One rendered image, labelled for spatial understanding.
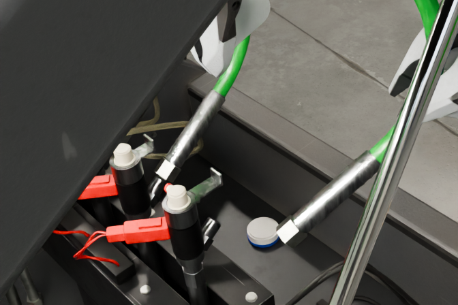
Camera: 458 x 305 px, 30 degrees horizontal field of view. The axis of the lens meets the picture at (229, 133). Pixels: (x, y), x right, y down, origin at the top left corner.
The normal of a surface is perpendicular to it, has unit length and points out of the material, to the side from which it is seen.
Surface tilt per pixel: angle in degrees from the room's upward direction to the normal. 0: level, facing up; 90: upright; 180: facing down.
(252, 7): 93
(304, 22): 0
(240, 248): 0
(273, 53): 0
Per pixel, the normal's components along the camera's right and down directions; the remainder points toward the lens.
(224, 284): -0.11, -0.77
